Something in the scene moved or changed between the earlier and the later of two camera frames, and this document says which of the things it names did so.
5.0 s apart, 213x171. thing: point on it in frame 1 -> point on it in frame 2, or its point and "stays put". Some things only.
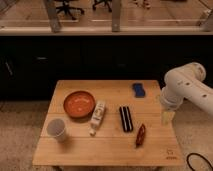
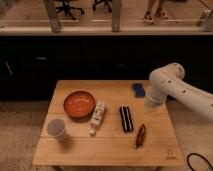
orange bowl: x=79 y=104 stays put
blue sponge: x=139 y=92 stays put
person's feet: x=144 y=4 -> x=148 y=17
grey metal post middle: x=116 y=15 stays put
